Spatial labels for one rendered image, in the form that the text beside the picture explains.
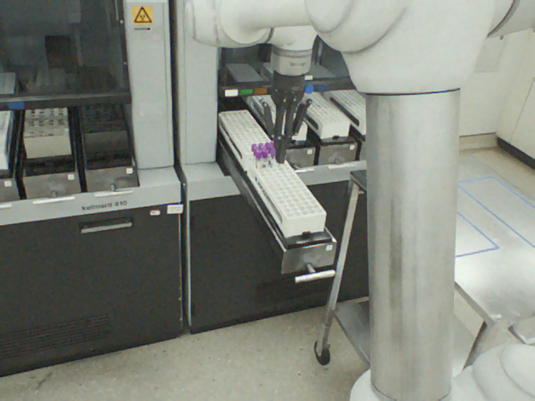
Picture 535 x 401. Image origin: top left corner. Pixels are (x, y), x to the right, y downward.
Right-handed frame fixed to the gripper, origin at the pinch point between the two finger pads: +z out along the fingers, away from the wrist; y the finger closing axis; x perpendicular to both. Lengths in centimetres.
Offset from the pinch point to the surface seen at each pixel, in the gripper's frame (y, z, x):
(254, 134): 1.8, 8.2, 24.9
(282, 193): -1.2, 8.6, -6.8
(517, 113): 229, 64, 132
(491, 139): 229, 89, 143
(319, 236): 3.3, 12.7, -20.3
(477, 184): 58, 12, -10
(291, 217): -3.5, 7.9, -17.9
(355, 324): 31, 66, -6
